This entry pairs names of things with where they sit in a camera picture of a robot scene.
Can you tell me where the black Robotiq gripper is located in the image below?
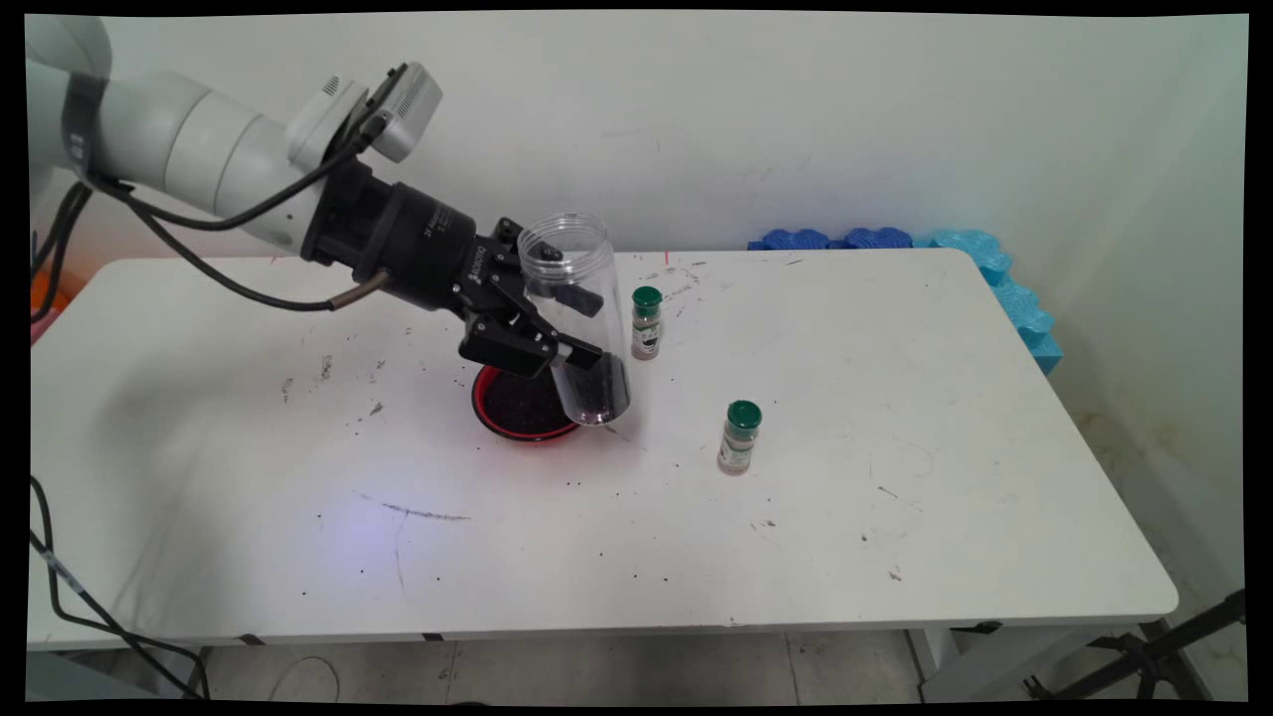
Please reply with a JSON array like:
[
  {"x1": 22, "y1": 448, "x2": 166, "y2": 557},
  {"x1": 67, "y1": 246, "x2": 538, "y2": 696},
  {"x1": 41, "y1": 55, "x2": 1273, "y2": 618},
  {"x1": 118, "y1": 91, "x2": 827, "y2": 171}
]
[{"x1": 301, "y1": 159, "x2": 605, "y2": 379}]

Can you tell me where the clear plastic jar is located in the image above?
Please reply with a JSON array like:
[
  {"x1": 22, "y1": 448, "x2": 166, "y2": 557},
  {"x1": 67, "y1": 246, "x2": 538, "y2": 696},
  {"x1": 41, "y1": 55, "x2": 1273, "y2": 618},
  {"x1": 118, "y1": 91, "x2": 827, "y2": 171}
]
[{"x1": 516, "y1": 212, "x2": 634, "y2": 427}]

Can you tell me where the red bowl with black rim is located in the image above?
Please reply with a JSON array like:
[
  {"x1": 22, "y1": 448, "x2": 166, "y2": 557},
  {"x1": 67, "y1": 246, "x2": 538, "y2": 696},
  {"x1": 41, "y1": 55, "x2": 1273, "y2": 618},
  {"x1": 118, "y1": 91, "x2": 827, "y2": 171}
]
[{"x1": 471, "y1": 364, "x2": 583, "y2": 443}]

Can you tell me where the green-lid spice bottle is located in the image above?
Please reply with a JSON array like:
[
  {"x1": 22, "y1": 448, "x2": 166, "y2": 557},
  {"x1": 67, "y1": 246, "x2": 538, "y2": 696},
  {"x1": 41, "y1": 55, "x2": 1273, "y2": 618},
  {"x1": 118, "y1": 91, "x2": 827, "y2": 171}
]
[
  {"x1": 717, "y1": 400, "x2": 764, "y2": 476},
  {"x1": 630, "y1": 286, "x2": 664, "y2": 361}
]

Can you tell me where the orange box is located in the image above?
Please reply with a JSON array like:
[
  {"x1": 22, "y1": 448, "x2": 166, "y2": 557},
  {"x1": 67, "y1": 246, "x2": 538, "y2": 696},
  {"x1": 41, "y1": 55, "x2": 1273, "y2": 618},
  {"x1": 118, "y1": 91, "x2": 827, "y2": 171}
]
[{"x1": 30, "y1": 261, "x2": 73, "y2": 311}]

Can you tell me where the light blue foam tile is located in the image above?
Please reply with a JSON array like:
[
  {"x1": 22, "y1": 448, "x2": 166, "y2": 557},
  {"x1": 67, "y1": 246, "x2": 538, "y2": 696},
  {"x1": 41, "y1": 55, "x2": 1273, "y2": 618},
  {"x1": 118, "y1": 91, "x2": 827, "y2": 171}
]
[{"x1": 915, "y1": 229, "x2": 1063, "y2": 377}]

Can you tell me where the black tripod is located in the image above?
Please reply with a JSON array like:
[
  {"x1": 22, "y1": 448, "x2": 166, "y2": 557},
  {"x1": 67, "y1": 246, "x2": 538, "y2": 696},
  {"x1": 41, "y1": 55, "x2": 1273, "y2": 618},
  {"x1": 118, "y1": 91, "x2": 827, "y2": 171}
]
[{"x1": 1024, "y1": 589, "x2": 1247, "y2": 701}]

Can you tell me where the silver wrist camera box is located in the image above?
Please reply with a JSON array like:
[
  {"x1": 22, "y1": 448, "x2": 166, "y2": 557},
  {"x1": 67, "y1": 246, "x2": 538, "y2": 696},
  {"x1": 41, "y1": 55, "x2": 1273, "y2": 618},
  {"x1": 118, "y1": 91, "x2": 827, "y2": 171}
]
[{"x1": 366, "y1": 62, "x2": 445, "y2": 165}]

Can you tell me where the black camera cable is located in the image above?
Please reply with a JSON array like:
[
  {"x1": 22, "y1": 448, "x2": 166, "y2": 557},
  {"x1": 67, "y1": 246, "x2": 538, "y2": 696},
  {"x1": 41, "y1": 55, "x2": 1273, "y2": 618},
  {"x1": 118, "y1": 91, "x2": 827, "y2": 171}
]
[{"x1": 85, "y1": 109, "x2": 389, "y2": 232}]

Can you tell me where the black velcro strap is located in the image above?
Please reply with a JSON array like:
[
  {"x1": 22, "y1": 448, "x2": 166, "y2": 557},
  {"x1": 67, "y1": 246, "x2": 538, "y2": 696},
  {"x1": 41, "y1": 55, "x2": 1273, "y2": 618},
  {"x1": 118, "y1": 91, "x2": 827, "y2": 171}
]
[{"x1": 62, "y1": 72, "x2": 108, "y2": 185}]

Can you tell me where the black hanging cable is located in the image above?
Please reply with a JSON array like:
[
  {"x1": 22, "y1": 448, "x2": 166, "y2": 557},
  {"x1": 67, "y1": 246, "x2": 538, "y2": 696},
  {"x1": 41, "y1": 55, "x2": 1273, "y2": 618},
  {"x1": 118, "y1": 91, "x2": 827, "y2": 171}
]
[{"x1": 28, "y1": 473, "x2": 212, "y2": 699}]

